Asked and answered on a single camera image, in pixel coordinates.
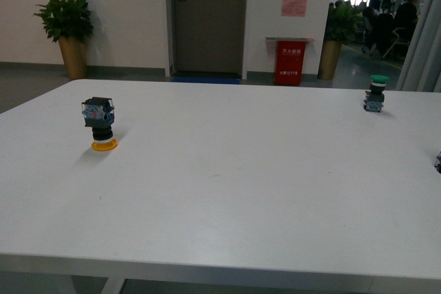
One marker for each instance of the yellow mushroom push button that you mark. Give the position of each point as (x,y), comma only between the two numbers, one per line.
(98,113)

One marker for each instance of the green mushroom push button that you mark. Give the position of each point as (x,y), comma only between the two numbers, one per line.
(374,98)

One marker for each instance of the red mushroom push button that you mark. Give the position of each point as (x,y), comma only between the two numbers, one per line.
(437,164)

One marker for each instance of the blue floor mat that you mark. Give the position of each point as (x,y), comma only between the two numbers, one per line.
(232,81)

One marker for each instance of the red fire extinguisher box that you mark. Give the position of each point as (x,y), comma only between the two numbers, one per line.
(290,53)

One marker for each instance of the grey door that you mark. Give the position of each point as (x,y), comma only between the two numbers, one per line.
(209,36)

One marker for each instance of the pink paper notice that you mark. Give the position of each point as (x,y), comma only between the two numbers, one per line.
(294,8)

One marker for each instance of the right potted plant gold pot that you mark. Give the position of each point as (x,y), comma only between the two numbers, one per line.
(341,27)

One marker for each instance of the potted plant gold pot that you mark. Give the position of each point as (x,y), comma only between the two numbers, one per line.
(68,23)
(341,27)

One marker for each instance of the left potted plant gold pot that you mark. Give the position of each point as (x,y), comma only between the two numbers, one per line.
(68,23)

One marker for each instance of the grey curtain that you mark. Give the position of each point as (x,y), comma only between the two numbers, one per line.
(421,69)

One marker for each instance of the seated person in black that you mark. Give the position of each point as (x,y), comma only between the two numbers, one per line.
(406,18)

